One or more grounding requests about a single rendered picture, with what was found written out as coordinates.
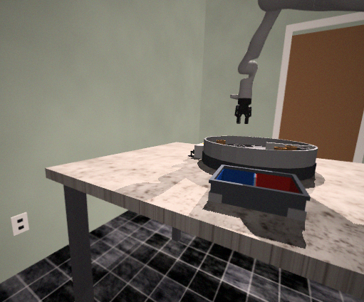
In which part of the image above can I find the grey divided bin with blue and red compartments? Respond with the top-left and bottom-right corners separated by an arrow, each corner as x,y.
208,165 -> 311,222

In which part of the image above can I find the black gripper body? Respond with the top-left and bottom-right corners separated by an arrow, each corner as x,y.
238,98 -> 251,114

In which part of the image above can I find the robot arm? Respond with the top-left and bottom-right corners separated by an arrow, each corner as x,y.
230,0 -> 364,100

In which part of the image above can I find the grey round turntable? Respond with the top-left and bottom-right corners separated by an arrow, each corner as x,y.
188,136 -> 318,180

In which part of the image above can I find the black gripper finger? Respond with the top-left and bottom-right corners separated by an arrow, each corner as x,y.
244,107 -> 251,124
234,105 -> 246,124

